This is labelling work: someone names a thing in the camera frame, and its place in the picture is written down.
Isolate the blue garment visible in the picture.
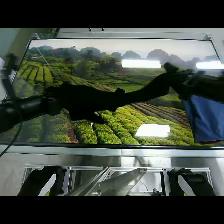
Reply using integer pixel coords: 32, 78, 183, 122
182, 94, 224, 145

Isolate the black cable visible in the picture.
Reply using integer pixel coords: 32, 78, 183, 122
0, 53, 25, 158

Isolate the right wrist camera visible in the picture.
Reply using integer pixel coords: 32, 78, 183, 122
162, 61, 181, 75

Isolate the silver frame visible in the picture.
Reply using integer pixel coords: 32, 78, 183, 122
0, 144, 224, 197

